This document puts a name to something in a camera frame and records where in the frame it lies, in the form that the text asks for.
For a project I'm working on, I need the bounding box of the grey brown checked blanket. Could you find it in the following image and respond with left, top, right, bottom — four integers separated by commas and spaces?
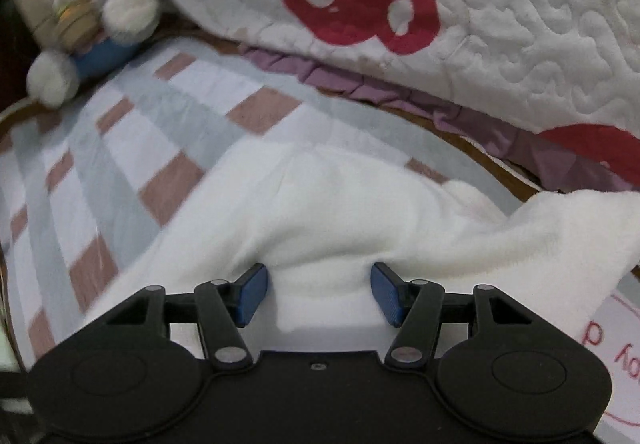
0, 34, 501, 375

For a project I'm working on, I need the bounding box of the white quilt with red bears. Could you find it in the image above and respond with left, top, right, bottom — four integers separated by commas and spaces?
110, 0, 640, 197

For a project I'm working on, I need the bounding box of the beige pad with brown trim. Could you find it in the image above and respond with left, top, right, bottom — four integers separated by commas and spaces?
395, 111, 546, 197

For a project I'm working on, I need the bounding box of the white fleece garment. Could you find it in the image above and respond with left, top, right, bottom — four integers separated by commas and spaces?
80, 144, 640, 440

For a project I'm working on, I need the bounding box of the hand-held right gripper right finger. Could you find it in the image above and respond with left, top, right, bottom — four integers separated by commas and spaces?
370, 261, 533, 372

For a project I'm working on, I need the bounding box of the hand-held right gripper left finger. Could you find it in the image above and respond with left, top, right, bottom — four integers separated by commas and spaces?
106, 263, 269, 372

